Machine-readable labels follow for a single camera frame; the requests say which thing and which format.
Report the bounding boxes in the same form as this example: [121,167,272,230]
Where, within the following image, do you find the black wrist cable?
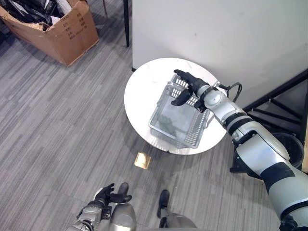
[217,82,243,102]

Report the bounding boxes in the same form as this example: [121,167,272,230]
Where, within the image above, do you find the round white table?
[124,57,228,155]

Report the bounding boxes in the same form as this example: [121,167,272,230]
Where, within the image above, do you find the brown cardboard box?
[0,0,100,68]

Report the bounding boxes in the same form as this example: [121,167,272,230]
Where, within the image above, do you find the black plastic bags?
[0,0,73,31]

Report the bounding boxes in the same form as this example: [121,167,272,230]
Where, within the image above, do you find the grey plastic mesh basket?
[148,73,221,149]

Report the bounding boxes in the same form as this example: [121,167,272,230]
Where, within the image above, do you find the silver left robot leg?
[108,182,137,231]

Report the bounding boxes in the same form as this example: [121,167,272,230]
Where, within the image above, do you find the silver robot leg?
[156,189,198,231]
[108,182,137,231]

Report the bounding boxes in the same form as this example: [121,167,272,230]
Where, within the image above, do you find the black metal pole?
[123,0,130,48]

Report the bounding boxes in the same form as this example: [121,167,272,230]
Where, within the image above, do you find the black metal floor frame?
[229,69,308,174]

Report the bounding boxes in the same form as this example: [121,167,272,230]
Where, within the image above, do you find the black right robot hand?
[171,69,210,107]

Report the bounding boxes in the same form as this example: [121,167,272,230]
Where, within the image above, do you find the black round bin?
[273,132,305,169]

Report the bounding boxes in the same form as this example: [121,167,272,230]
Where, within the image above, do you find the dark green vegetable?
[158,115,179,133]

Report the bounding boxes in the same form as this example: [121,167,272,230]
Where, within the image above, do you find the brass floor socket plate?
[134,151,153,169]

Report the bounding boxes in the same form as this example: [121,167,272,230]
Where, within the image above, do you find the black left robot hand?
[94,183,133,206]

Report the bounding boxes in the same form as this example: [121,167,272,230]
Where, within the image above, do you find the silver right robot leg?
[156,189,198,231]

